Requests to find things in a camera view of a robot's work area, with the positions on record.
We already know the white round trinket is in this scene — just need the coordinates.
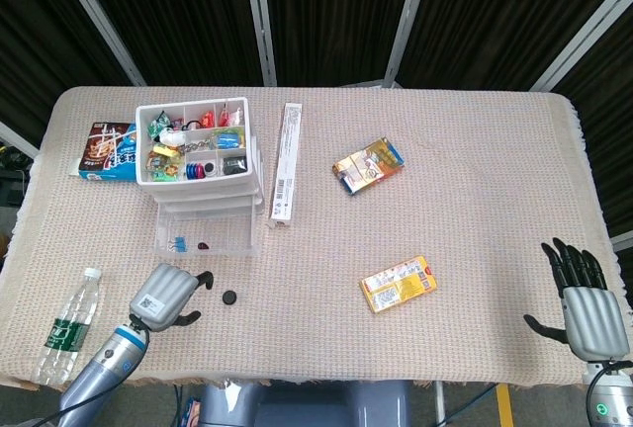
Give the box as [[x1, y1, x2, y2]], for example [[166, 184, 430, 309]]
[[158, 128, 188, 147]]

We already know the long white carton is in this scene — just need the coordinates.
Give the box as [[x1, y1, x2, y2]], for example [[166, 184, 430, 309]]
[[266, 102, 304, 230]]

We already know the clear drawer with binder clips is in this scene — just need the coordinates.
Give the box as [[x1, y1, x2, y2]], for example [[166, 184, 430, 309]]
[[152, 202, 263, 258]]

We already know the clear water bottle green label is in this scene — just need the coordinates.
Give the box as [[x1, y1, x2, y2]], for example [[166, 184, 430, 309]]
[[31, 267, 104, 386]]

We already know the red white wrapped candy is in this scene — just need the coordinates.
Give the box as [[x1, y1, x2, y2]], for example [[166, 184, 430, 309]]
[[219, 100, 244, 128]]

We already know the metal table leg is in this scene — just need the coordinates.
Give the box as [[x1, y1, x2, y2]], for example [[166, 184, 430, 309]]
[[433, 381, 446, 423]]

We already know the white plastic drawer organizer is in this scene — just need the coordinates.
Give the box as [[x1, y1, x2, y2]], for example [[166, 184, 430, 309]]
[[135, 96, 266, 215]]

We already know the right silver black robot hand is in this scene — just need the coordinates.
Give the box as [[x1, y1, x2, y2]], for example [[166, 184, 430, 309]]
[[523, 237, 630, 363]]

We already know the blue brown cookie box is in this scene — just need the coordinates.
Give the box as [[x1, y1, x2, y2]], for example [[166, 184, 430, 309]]
[[77, 122, 138, 183]]

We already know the beige woven tablecloth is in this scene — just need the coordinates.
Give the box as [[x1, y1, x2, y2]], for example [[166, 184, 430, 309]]
[[0, 85, 633, 391]]

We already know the yellow printed box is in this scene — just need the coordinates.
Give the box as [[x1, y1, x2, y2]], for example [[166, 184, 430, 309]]
[[358, 255, 438, 314]]

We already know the blue printed package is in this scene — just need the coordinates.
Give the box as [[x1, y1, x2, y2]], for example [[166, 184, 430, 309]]
[[181, 395, 202, 427]]

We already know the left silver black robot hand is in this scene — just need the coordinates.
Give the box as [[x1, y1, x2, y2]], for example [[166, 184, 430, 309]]
[[128, 262, 215, 333]]

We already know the green orange candy packet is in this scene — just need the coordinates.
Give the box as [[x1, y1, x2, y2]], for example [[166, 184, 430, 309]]
[[144, 154, 182, 182]]

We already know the metal keychain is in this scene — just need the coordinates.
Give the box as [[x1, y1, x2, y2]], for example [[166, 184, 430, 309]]
[[177, 136, 218, 153]]

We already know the colourful snack packet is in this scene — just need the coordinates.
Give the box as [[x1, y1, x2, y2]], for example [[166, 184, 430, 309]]
[[331, 136, 406, 198]]

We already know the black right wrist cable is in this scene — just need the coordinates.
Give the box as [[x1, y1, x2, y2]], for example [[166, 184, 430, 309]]
[[585, 360, 633, 427]]

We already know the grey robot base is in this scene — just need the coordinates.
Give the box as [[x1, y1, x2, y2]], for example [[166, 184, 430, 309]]
[[197, 380, 414, 427]]

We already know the white partition frame post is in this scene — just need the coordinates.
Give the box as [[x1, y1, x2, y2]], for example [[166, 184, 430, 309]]
[[46, 0, 147, 87], [383, 0, 436, 88], [528, 0, 633, 92], [241, 0, 278, 87]]

